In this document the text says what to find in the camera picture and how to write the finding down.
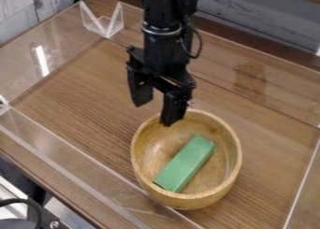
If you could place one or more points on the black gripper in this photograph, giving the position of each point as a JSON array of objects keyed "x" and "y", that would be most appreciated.
[{"x": 159, "y": 66}]

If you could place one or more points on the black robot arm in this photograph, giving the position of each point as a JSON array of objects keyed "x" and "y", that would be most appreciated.
[{"x": 165, "y": 14}]

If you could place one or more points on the wooden brown bowl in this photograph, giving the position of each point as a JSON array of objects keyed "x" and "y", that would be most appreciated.
[{"x": 157, "y": 143}]

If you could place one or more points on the green rectangular block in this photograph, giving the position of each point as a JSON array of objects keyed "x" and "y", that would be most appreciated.
[{"x": 180, "y": 170}]

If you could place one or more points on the clear acrylic corner bracket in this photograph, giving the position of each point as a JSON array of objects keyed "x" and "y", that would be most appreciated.
[{"x": 105, "y": 26}]

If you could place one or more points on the clear acrylic enclosure walls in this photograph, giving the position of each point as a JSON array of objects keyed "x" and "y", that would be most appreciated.
[{"x": 69, "y": 120}]

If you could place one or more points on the black table mount bracket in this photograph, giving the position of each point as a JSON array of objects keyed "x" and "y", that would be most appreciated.
[{"x": 42, "y": 214}]

